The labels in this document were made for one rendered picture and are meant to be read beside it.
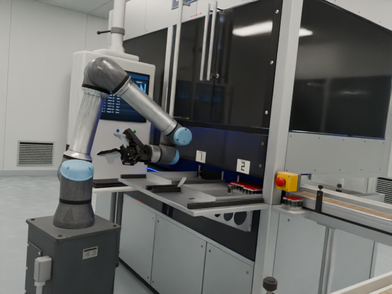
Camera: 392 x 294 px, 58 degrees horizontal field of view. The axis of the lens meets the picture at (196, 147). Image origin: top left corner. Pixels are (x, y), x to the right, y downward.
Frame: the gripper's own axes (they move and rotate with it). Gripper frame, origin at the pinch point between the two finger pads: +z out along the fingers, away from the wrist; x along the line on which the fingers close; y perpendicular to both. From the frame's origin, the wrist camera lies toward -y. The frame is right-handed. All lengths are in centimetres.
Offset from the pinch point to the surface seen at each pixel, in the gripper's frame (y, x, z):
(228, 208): 36, -15, -40
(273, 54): -19, -56, -57
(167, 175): -8, 31, -55
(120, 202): -18, 83, -56
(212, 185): 14, 4, -58
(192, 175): -8, 29, -73
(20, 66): -401, 338, -82
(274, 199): 34, -21, -65
